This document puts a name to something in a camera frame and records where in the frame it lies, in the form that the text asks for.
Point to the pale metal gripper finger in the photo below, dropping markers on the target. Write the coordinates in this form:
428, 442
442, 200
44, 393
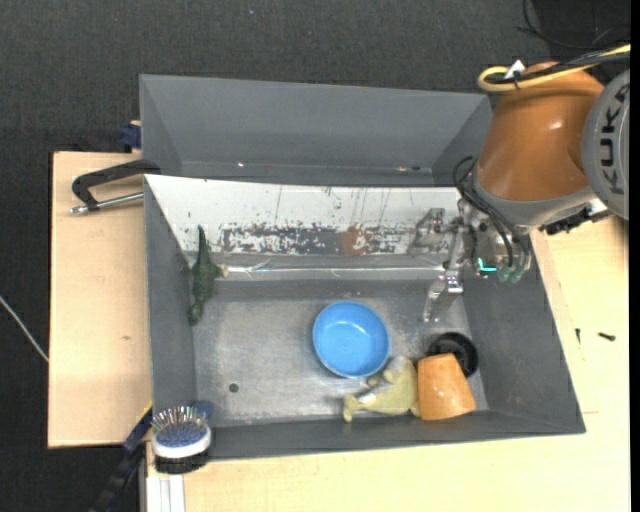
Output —
431, 232
447, 286

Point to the black round cup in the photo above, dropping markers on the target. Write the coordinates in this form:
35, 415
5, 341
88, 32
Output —
462, 347

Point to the orange cup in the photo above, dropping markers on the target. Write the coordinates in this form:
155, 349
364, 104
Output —
444, 387

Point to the blue bowl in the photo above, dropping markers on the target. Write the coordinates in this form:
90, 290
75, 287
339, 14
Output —
350, 340

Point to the yellow-green plush toy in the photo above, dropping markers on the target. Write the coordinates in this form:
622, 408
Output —
395, 395

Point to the small black screw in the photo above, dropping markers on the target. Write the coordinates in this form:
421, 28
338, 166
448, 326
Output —
608, 337

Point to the grey metal bin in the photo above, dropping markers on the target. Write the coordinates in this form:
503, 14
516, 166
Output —
280, 345

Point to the green toy dinosaur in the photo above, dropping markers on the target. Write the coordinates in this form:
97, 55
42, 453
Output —
202, 275

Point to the white and blue hairbrush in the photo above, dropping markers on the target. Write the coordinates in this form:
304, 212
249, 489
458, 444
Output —
181, 435

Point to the pale wood board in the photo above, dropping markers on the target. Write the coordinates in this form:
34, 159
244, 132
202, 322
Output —
97, 300

